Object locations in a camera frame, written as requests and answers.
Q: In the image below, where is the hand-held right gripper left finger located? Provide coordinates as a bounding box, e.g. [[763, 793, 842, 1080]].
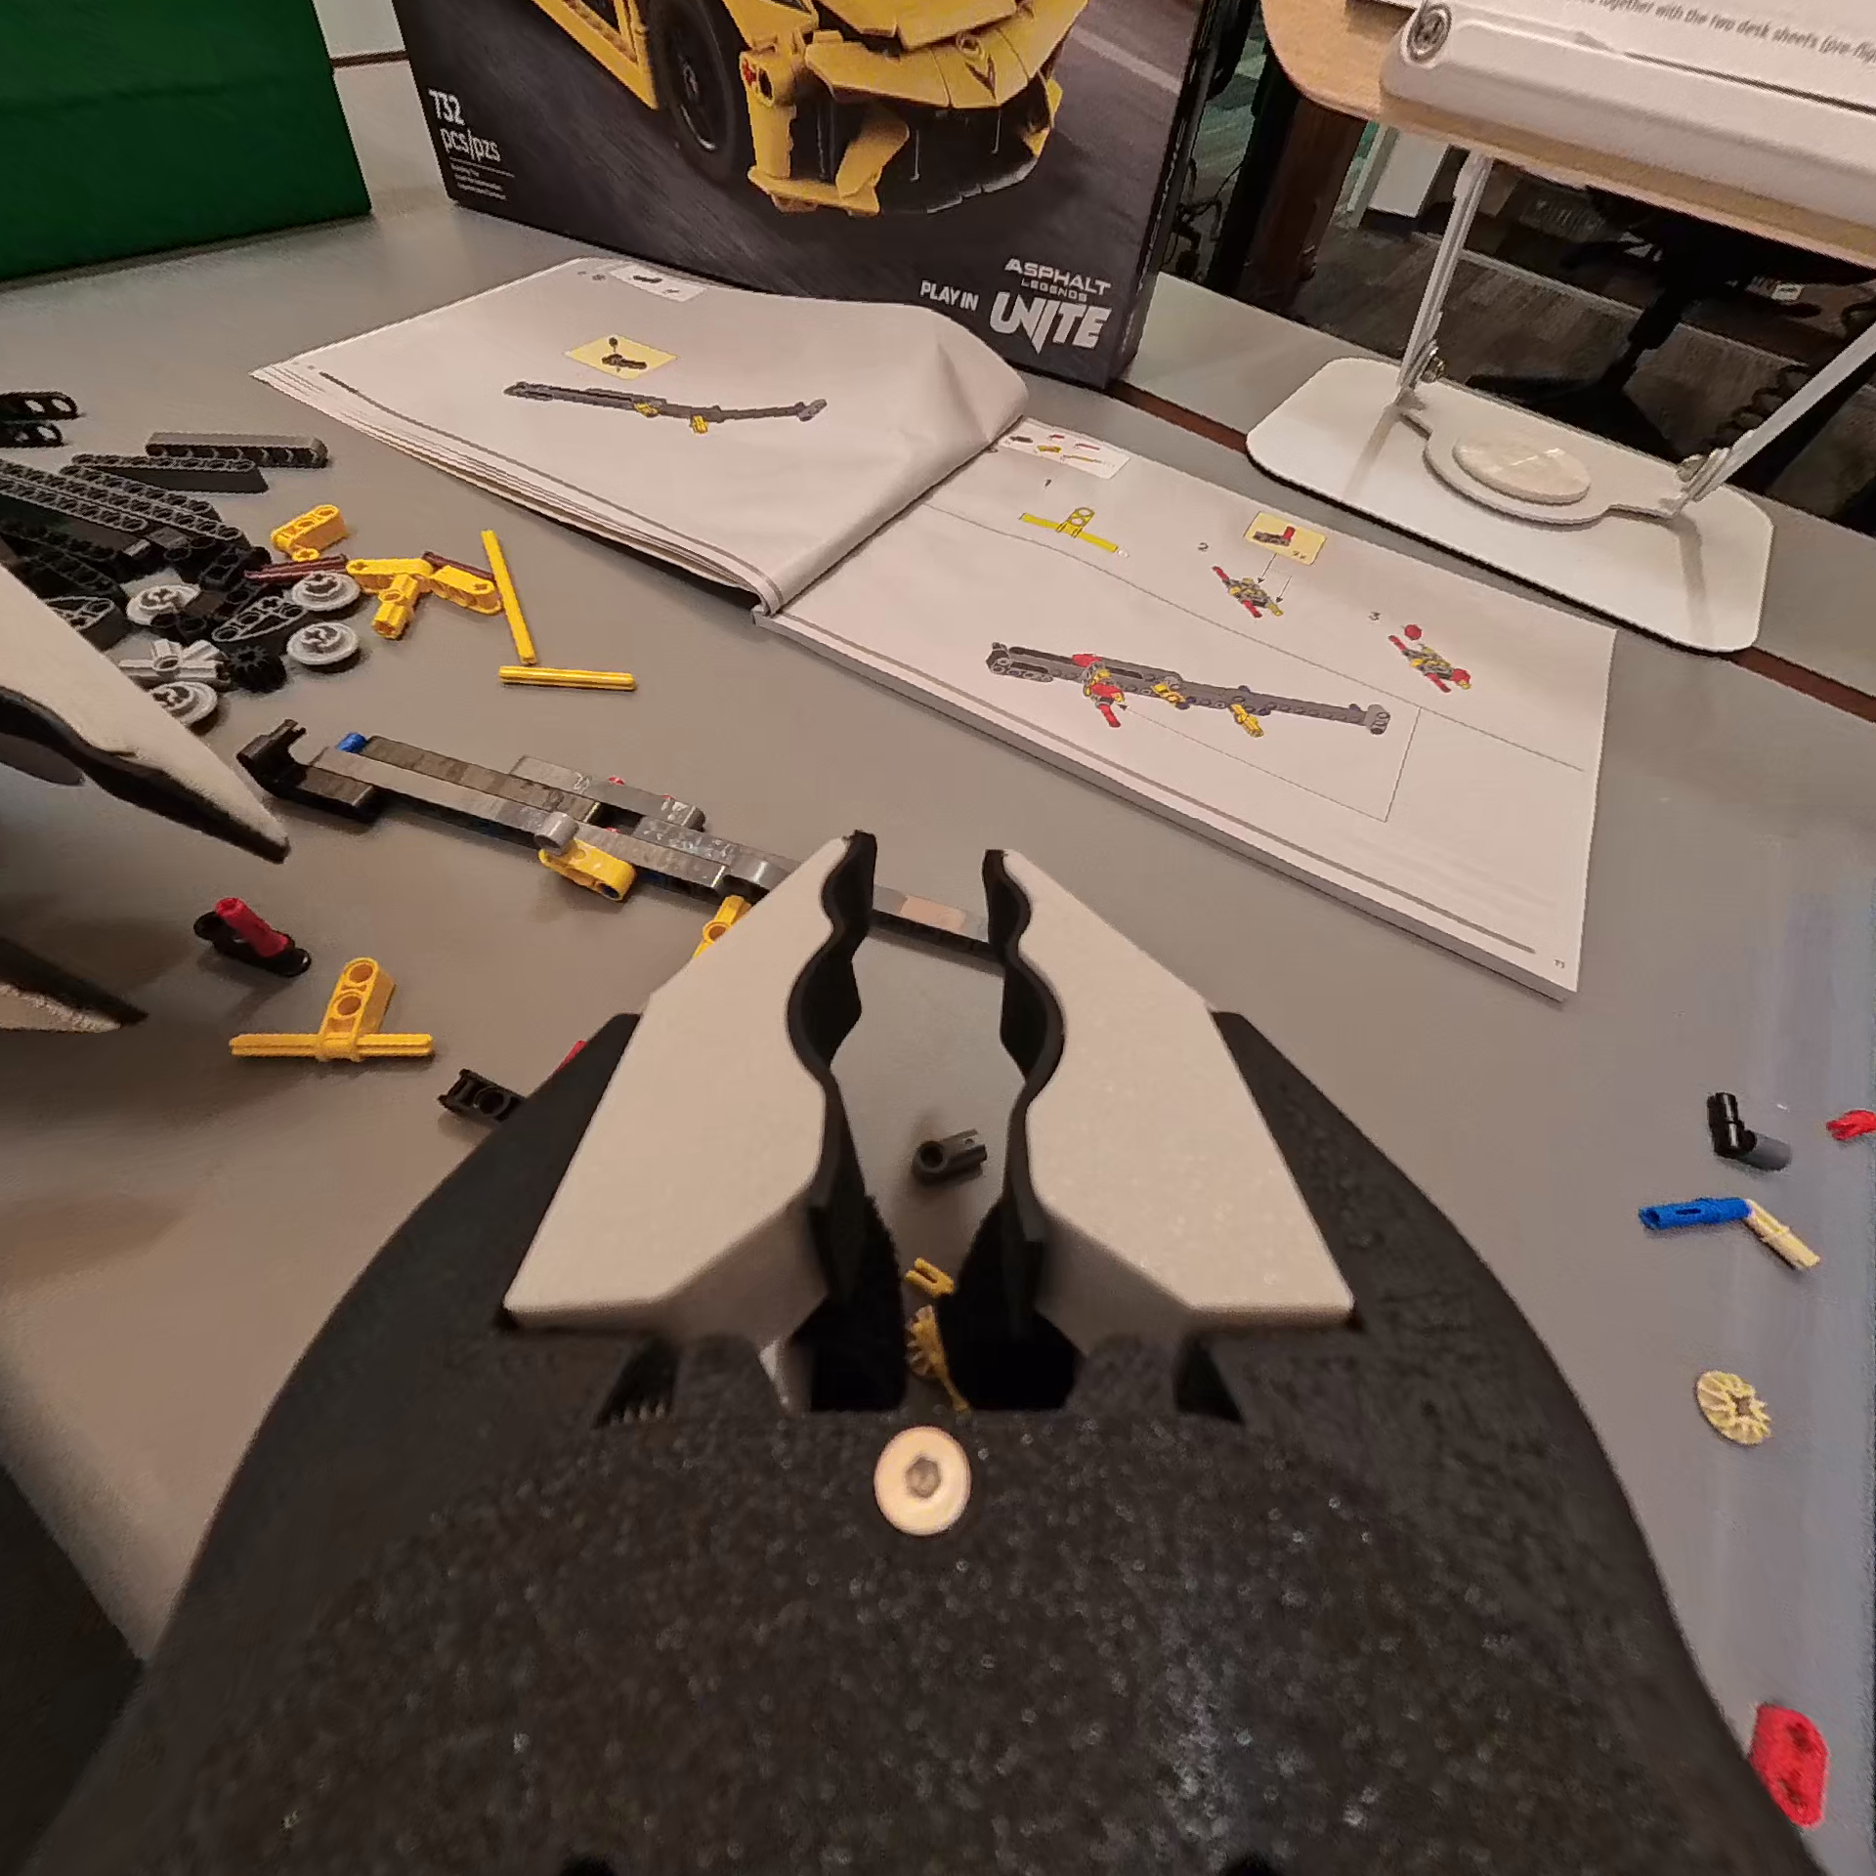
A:
[[503, 834, 877, 1345]]

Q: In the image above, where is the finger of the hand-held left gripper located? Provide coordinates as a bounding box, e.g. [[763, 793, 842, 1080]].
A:
[[0, 935, 151, 1033], [0, 562, 289, 864]]

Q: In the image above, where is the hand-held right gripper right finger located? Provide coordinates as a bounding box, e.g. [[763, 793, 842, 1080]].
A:
[[983, 846, 1352, 1345]]

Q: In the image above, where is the black connector with red pin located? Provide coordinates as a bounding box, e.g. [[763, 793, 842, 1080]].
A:
[[194, 898, 312, 978]]

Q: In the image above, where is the black grey elbow connector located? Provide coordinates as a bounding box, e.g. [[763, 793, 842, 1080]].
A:
[[1705, 1092, 1793, 1175]]

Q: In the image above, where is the pile of dark beams and wheels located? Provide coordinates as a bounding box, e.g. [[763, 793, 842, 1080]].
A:
[[0, 388, 363, 735]]

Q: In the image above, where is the heap of small mixed parts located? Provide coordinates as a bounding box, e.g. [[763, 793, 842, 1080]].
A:
[[900, 1255, 973, 1413]]

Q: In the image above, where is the open instruction booklet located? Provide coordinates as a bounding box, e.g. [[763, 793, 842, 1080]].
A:
[[252, 257, 1618, 1000]]

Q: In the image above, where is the long grey black beam assembly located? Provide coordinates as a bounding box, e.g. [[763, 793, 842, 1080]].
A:
[[236, 719, 997, 958]]

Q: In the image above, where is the green bin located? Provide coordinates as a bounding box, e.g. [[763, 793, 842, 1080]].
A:
[[0, 0, 370, 283]]

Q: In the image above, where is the white metal stand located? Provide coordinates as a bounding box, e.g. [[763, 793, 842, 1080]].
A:
[[1245, 147, 1876, 656]]

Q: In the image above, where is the red bushing piece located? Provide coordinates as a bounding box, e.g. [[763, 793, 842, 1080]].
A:
[[1750, 1701, 1830, 1829]]

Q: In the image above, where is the dark box with yellow car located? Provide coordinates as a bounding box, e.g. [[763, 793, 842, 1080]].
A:
[[389, 0, 1211, 391]]

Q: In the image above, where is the printed instruction sheet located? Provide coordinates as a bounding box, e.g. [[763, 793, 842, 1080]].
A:
[[1443, 0, 1876, 76]]

